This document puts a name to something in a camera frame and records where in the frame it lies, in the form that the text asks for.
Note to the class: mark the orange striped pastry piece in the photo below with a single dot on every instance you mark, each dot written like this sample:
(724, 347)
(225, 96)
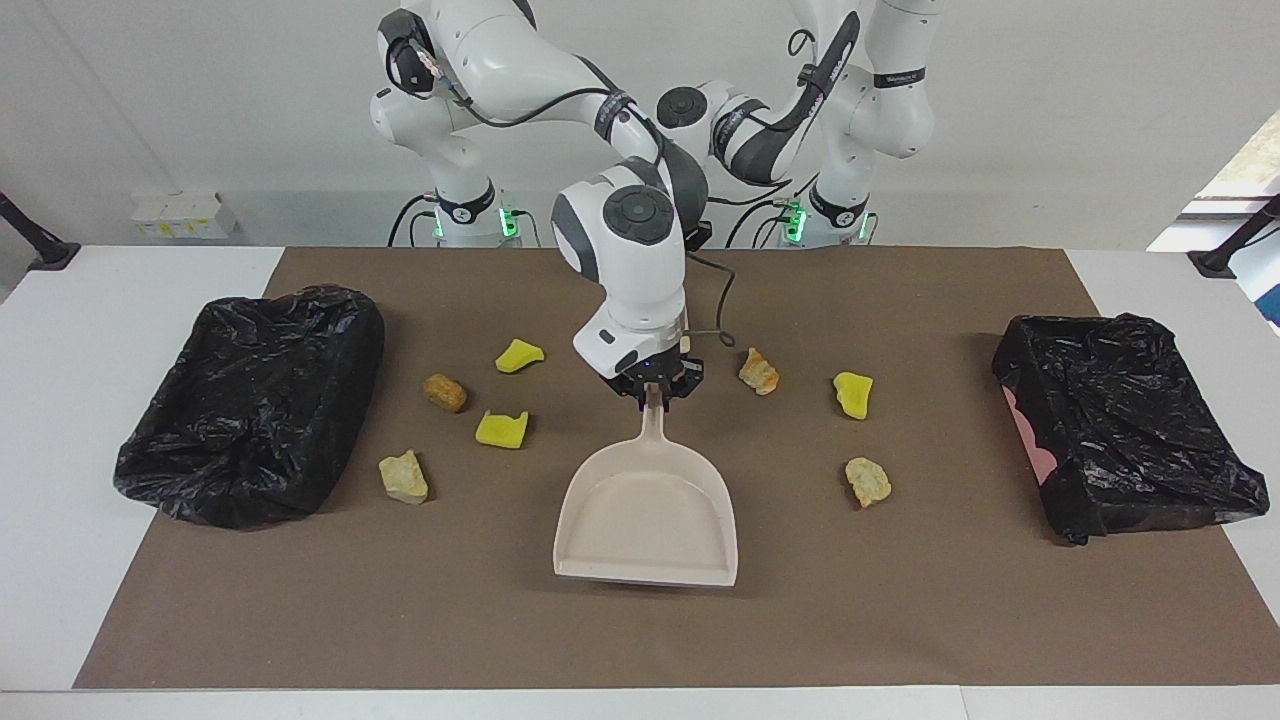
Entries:
(758, 371)

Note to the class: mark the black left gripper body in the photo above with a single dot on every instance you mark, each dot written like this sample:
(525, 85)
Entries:
(699, 236)

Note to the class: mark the yellow sponge block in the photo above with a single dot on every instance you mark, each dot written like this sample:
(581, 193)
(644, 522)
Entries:
(853, 394)

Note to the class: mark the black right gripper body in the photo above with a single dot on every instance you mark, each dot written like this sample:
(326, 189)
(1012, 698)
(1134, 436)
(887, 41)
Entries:
(655, 375)

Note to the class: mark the black clamp stand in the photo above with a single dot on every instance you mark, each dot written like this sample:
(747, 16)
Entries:
(1215, 262)
(45, 255)

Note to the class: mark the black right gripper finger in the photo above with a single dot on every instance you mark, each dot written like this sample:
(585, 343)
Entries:
(641, 398)
(675, 392)

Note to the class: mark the black plastic trash bag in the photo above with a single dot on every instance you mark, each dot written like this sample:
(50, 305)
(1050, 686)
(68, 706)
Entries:
(250, 400)
(1120, 420)

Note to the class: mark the pale bread chunk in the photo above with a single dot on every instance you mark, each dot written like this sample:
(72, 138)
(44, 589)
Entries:
(867, 481)
(403, 478)

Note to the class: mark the brown table mat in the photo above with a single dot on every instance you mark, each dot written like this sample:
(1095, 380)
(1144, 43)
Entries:
(600, 640)

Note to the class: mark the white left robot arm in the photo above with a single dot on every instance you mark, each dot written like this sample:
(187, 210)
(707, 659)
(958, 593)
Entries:
(895, 100)

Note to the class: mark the yellow wedge sponge piece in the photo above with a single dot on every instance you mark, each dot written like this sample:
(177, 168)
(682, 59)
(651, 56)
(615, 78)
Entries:
(515, 356)

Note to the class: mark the brown bread roll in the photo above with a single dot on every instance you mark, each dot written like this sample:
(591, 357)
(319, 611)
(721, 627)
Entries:
(445, 393)

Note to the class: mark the window with white frame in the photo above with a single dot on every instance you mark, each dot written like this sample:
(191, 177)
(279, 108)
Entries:
(1250, 165)

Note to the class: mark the yellow notched sponge piece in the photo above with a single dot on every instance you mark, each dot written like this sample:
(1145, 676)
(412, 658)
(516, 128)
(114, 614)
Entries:
(500, 431)

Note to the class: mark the beige plastic dustpan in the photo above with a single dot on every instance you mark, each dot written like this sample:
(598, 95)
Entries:
(650, 520)

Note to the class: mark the pink plastic bin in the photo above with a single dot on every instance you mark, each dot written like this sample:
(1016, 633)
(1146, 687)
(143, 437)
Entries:
(1035, 445)

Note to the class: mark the white wall socket box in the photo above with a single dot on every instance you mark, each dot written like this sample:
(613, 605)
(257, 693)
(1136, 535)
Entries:
(185, 215)

